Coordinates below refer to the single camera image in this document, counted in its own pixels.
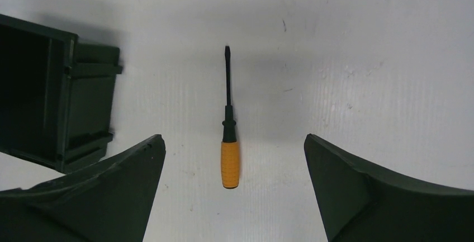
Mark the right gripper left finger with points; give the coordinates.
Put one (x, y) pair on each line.
(107, 201)

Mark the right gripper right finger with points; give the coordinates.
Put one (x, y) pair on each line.
(359, 200)

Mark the orange handle screwdriver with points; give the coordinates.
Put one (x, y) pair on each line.
(230, 152)

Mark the black plastic bin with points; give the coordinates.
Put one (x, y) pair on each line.
(56, 95)

